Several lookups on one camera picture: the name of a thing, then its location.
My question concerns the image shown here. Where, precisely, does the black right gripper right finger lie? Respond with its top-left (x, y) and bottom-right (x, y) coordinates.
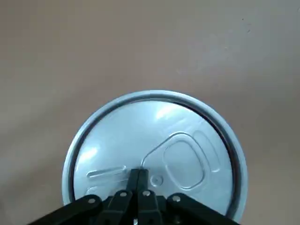
top-left (137, 169), bottom-right (240, 225)

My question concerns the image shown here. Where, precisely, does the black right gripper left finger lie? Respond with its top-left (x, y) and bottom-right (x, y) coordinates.
top-left (28, 169), bottom-right (141, 225)

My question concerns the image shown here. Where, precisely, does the orange cylindrical bin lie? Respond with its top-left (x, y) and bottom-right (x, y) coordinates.
top-left (62, 89), bottom-right (248, 223)

